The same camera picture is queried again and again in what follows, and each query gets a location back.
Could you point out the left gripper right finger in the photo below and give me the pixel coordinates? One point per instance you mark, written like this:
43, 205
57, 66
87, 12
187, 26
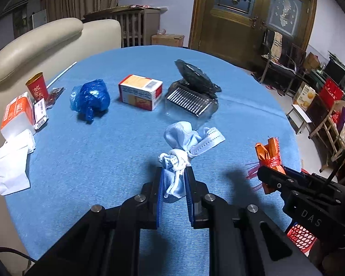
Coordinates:
242, 240

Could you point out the wooden double door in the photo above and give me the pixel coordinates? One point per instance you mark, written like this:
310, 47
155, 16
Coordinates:
233, 29

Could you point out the cardboard box by wall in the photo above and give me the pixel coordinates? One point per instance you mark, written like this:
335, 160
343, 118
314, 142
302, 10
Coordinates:
173, 40

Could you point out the yellow printed carton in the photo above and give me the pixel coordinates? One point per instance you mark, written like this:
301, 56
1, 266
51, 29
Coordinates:
304, 96

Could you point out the purple cushion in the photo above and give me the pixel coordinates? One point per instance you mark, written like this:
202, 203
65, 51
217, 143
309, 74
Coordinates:
341, 120

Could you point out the white purple medicine box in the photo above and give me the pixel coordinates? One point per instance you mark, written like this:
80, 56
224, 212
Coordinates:
40, 114

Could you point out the clear plastic tray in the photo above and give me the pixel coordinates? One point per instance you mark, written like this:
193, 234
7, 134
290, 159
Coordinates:
183, 104

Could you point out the blue table cloth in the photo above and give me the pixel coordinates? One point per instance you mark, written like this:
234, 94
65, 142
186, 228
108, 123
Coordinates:
77, 164

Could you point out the small white stool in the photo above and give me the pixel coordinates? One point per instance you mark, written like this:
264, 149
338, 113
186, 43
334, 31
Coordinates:
298, 119

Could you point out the white folded tissue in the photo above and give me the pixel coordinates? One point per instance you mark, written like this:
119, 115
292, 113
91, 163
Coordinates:
13, 158

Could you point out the wooden radiator cover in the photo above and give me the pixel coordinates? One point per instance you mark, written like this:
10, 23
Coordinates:
138, 23

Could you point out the orange tissue pack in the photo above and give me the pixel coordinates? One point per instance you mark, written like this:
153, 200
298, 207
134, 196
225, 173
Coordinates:
18, 117

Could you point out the blue plastic bag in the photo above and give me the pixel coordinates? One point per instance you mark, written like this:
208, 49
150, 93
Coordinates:
90, 99

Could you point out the black metal armchair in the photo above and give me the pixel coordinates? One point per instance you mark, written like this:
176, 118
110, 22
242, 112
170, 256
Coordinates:
276, 53

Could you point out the beige leather sofa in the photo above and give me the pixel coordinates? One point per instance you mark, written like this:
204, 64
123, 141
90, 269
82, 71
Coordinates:
50, 49

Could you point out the black monitor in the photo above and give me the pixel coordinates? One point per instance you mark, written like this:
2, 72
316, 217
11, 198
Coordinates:
334, 71

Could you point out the dark snack wrapper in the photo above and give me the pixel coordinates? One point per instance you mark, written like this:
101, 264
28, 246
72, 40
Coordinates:
53, 96

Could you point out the red paper cup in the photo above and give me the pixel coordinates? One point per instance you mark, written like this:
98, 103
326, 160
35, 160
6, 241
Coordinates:
37, 87

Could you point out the black plastic bag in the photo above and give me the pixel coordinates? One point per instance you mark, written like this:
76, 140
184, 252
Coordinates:
196, 78

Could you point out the red mesh trash basket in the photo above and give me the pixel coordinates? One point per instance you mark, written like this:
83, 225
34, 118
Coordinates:
301, 237

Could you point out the orange foil wrapper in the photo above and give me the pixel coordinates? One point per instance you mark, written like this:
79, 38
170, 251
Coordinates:
269, 156

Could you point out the red gift bag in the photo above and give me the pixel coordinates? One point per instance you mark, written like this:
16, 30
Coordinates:
330, 93

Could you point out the light blue face mask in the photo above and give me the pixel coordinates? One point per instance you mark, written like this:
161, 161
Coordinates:
186, 144

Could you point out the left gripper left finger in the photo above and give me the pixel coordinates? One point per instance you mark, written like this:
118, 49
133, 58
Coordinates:
106, 241

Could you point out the red orange medicine box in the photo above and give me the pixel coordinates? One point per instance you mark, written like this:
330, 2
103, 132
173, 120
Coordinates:
141, 92

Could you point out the rattan chair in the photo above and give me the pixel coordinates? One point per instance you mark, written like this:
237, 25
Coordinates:
326, 131

